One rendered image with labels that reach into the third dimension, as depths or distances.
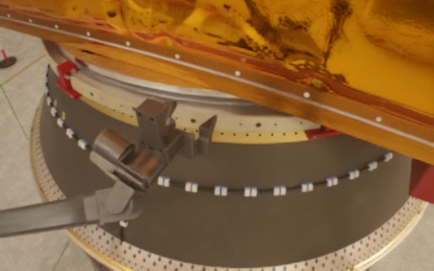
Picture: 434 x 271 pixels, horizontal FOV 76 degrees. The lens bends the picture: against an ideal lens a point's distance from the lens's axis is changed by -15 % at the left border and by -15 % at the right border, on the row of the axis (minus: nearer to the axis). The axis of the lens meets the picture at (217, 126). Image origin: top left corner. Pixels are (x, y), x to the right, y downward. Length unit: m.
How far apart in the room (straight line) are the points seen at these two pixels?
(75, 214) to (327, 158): 0.66
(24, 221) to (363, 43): 0.67
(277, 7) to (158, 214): 0.68
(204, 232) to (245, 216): 0.13
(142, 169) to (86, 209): 0.12
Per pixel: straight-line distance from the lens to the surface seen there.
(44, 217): 0.63
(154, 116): 0.51
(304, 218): 0.98
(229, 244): 0.98
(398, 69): 0.55
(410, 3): 0.51
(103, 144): 0.57
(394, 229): 1.31
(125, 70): 0.86
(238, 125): 0.76
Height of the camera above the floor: 2.21
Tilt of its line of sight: 43 degrees down
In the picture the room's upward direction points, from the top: straight up
